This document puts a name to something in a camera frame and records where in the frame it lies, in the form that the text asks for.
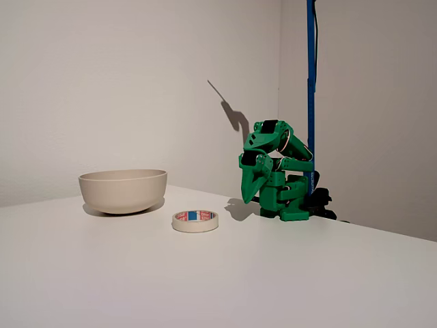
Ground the blue camera pole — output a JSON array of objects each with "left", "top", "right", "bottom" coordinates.
[{"left": 305, "top": 0, "right": 317, "bottom": 197}]

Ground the black cable on pole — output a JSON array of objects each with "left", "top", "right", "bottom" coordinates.
[{"left": 312, "top": 0, "right": 321, "bottom": 100}]

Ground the beige bowl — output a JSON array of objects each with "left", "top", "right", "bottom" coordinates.
[{"left": 78, "top": 169, "right": 169, "bottom": 215}]

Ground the black table clamp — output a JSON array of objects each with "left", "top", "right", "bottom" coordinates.
[{"left": 300, "top": 170, "right": 338, "bottom": 221}]

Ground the beige masking tape roll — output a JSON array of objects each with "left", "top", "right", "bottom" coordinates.
[{"left": 171, "top": 210, "right": 219, "bottom": 234}]

